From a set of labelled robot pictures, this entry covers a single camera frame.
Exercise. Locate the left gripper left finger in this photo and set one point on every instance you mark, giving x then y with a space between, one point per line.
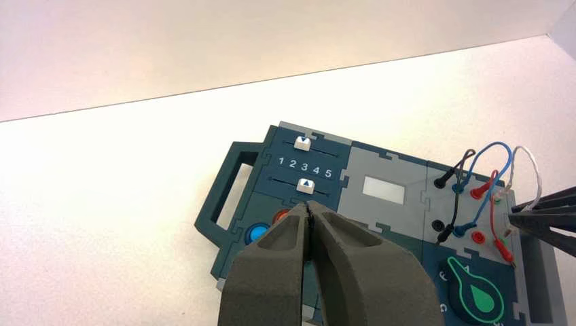
265 279

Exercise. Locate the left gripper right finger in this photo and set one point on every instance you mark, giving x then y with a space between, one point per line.
369 283

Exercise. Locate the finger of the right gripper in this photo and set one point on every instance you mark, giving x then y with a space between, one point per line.
558 201
553 225

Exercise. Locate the grey and teal control box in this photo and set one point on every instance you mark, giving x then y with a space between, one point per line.
387 168

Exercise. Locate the white rectangular display window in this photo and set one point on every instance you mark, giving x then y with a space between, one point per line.
383 190

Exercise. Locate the blue dome push button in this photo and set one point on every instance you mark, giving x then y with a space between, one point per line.
255 234

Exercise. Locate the red dome push button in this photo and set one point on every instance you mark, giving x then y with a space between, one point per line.
280 217

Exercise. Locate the white slider knob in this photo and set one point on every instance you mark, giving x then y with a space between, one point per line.
302 143
306 185

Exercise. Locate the green teardrop rotary knob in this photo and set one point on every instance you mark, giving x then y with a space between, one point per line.
477 297

